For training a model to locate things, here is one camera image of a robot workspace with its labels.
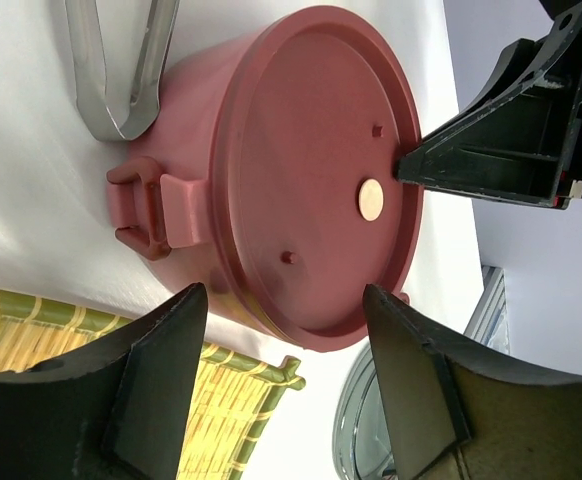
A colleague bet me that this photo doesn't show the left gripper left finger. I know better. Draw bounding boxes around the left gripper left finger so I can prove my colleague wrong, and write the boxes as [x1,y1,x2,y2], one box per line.
[0,283,208,479]

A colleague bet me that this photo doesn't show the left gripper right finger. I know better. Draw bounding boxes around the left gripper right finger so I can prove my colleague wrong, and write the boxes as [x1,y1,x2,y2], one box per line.
[363,285,582,479]

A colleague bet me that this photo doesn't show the bamboo woven tray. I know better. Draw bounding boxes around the bamboo woven tray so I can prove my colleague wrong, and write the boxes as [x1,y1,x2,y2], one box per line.
[0,290,306,479]

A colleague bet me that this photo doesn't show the red steel bowl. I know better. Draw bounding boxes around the red steel bowl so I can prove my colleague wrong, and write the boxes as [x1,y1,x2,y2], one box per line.
[107,23,282,340]

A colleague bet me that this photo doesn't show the metal tongs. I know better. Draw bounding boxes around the metal tongs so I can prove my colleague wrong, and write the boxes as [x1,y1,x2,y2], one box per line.
[65,1,179,142]

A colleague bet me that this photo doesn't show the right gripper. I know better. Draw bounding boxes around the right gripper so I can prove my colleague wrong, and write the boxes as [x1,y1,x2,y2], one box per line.
[395,1,582,210]

